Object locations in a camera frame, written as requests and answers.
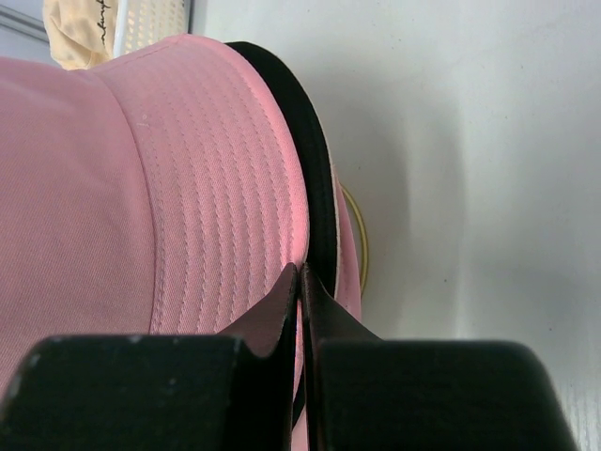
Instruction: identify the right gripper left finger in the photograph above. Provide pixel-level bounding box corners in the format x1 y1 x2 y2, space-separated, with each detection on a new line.
1 264 298 450

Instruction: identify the black bucket hat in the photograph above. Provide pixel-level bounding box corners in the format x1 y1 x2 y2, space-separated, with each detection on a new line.
228 41 339 296

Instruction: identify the left corner aluminium profile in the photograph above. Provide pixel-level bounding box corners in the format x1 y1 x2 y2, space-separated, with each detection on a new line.
0 6 49 43

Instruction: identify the white plastic basket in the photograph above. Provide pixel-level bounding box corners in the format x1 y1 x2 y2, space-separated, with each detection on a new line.
113 0 192 57

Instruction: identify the cream bucket hat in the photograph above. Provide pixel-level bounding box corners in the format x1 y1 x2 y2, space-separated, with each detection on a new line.
42 0 119 70

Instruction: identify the gold wire hat stand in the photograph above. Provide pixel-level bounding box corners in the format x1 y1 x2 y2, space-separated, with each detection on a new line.
341 185 370 294

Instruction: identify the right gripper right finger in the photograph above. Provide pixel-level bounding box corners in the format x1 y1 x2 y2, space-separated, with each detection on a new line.
300 267 576 450

